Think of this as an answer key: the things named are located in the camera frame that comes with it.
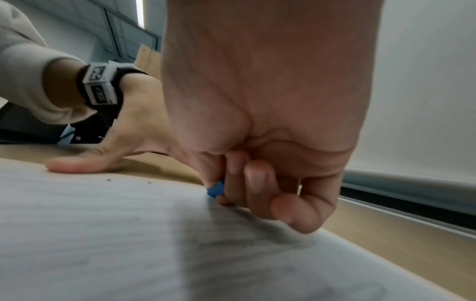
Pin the person's left hand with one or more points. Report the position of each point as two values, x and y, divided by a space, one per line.
141 123

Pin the person's right hand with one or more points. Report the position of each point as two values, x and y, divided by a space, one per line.
267 88

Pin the blue eraser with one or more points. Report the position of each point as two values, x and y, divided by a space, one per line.
215 190

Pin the white paper sheet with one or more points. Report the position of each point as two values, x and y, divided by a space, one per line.
111 235

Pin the person's left forearm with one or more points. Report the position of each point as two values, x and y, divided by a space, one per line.
61 85

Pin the wooden desk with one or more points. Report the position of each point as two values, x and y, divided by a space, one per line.
409 250

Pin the black left wristband with markers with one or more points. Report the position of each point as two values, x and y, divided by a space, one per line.
100 88

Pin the brown cardboard box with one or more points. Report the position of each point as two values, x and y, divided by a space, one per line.
148 61

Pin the ceiling light strip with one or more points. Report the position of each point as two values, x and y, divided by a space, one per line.
141 13

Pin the wide white roller blind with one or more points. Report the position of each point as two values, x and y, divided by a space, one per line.
427 88

